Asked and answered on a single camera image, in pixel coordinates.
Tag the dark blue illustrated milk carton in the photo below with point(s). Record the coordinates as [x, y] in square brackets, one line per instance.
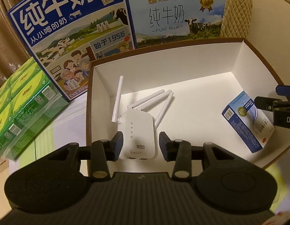
[65, 39]

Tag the brown cardboard box white inside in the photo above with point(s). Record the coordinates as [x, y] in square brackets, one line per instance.
[194, 93]

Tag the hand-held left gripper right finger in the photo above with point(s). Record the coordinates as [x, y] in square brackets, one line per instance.
[163, 145]

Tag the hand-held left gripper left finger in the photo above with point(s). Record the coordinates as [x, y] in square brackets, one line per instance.
[117, 146]

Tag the beige quilted chair cushion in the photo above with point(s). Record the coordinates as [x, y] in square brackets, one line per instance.
[236, 9]

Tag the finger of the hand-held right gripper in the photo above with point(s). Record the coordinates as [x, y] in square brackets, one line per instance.
[264, 104]
[285, 90]

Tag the white wifi repeater with antennas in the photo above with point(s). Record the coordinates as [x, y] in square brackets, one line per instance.
[137, 126]

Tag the light blue cow milk carton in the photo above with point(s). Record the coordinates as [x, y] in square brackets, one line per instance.
[173, 16]

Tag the beige curtain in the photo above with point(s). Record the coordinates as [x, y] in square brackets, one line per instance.
[9, 39]

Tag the green shrink-wrapped drink pack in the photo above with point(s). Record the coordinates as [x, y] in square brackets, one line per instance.
[25, 105]

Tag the blue and white medicine box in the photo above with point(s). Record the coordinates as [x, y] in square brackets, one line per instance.
[243, 126]

